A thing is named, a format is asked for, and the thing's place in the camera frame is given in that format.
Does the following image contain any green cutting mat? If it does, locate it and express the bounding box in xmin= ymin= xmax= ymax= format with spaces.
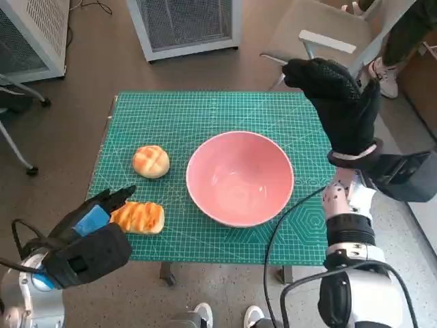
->
xmin=87 ymin=90 xmax=339 ymax=267

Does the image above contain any rectangular toy bread loaf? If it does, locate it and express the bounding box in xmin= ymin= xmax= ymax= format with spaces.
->
xmin=109 ymin=201 xmax=165 ymax=236

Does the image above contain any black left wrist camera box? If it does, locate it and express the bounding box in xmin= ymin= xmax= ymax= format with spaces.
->
xmin=42 ymin=222 xmax=133 ymax=290

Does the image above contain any brown cardboard box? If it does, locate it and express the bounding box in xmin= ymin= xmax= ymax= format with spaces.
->
xmin=397 ymin=37 xmax=437 ymax=134

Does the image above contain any beige office chair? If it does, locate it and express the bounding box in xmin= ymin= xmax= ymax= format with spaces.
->
xmin=259 ymin=0 xmax=423 ymax=92

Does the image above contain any black knitted gloved right hand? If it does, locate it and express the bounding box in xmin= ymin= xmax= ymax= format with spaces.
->
xmin=281 ymin=57 xmax=382 ymax=156

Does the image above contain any grey-legged swivel chair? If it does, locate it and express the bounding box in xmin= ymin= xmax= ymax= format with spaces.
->
xmin=0 ymin=73 xmax=52 ymax=177

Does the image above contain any pink bowl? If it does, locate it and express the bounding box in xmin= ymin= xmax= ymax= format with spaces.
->
xmin=186 ymin=131 xmax=295 ymax=229

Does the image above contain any white side table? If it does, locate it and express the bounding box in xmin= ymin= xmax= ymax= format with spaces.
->
xmin=408 ymin=201 xmax=437 ymax=247

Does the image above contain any thin black floor cable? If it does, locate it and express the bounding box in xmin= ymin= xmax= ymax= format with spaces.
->
xmin=66 ymin=0 xmax=113 ymax=47

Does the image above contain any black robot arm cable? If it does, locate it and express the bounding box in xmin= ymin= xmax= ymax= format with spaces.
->
xmin=264 ymin=186 xmax=328 ymax=328
xmin=279 ymin=259 xmax=421 ymax=328
xmin=0 ymin=218 xmax=55 ymax=274

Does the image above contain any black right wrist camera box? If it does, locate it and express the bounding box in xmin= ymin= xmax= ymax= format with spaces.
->
xmin=367 ymin=150 xmax=437 ymax=203

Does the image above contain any white perforated metal cabinet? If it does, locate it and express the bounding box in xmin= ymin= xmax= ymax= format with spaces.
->
xmin=0 ymin=0 xmax=71 ymax=85
xmin=126 ymin=0 xmax=242 ymax=62

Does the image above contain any bare black left hand blue tape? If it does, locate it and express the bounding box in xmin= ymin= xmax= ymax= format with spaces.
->
xmin=47 ymin=185 xmax=137 ymax=247

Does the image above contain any round toy bread bun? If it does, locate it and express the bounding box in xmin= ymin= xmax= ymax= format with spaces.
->
xmin=132 ymin=145 xmax=171 ymax=179

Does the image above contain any white grey robot left foot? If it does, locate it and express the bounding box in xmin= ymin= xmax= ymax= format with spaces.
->
xmin=167 ymin=302 xmax=214 ymax=328

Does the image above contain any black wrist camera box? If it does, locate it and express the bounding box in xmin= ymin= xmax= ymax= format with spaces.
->
xmin=367 ymin=150 xmax=437 ymax=203
xmin=42 ymin=222 xmax=133 ymax=290

